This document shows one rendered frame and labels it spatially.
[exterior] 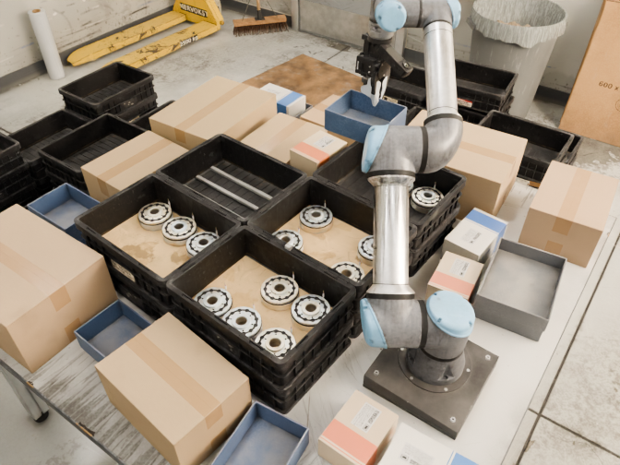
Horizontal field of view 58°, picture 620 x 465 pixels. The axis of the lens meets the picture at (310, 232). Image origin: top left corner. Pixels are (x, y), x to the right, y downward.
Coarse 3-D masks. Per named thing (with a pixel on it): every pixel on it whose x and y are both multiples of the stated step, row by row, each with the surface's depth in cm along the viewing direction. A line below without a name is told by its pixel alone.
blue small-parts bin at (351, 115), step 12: (348, 96) 177; (360, 96) 177; (336, 108) 174; (348, 108) 181; (360, 108) 180; (372, 108) 177; (384, 108) 174; (396, 108) 171; (336, 120) 168; (348, 120) 166; (360, 120) 176; (372, 120) 176; (384, 120) 176; (396, 120) 166; (336, 132) 171; (348, 132) 168; (360, 132) 166
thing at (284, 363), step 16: (224, 240) 156; (272, 240) 156; (208, 256) 152; (320, 272) 147; (176, 288) 143; (352, 288) 143; (192, 304) 139; (336, 304) 138; (208, 320) 138; (320, 320) 135; (240, 336) 131; (304, 336) 131; (256, 352) 129; (288, 352) 128
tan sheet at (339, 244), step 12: (288, 228) 174; (300, 228) 174; (336, 228) 174; (348, 228) 174; (312, 240) 170; (324, 240) 170; (336, 240) 170; (348, 240) 170; (360, 240) 170; (312, 252) 167; (324, 252) 167; (336, 252) 167; (348, 252) 167
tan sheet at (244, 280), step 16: (224, 272) 160; (240, 272) 160; (256, 272) 160; (272, 272) 160; (224, 288) 156; (240, 288) 156; (256, 288) 156; (240, 304) 152; (256, 304) 152; (272, 320) 148; (288, 320) 148
